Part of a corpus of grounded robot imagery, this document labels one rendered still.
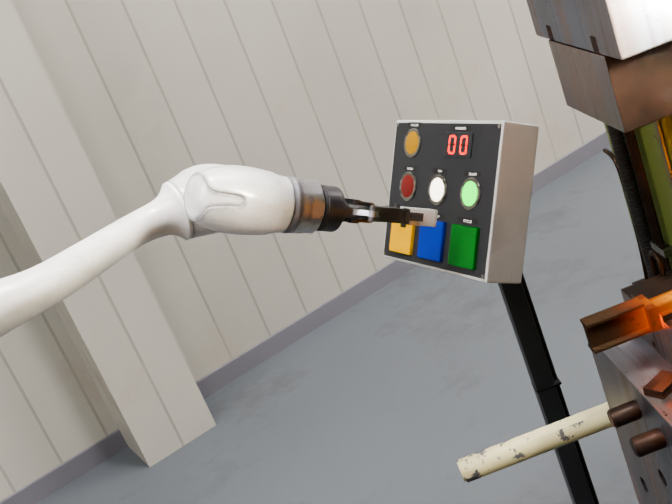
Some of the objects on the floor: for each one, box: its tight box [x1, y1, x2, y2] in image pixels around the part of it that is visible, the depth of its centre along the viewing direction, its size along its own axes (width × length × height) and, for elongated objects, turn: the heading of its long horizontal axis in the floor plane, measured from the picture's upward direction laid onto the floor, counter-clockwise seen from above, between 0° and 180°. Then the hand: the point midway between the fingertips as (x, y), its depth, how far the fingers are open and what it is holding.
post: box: [498, 282, 595, 504], centre depth 193 cm, size 4×4×108 cm
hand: (418, 216), depth 159 cm, fingers closed
